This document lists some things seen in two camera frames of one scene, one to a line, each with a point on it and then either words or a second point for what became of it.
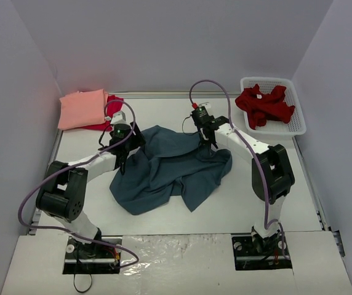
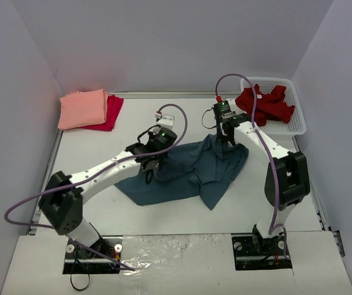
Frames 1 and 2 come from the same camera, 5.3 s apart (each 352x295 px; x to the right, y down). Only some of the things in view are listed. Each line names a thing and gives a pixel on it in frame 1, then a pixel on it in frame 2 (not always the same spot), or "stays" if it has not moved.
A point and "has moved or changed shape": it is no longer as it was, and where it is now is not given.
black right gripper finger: x=209 y=133 → x=229 y=128
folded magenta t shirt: x=113 y=102 stays
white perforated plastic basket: x=296 y=125 stays
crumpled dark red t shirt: x=259 y=106 stays
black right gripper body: x=208 y=132 → x=226 y=128
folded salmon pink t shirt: x=82 y=109 stays
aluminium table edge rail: x=314 y=193 stays
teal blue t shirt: x=169 y=163 has moved or changed shape
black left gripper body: x=124 y=152 → x=151 y=165
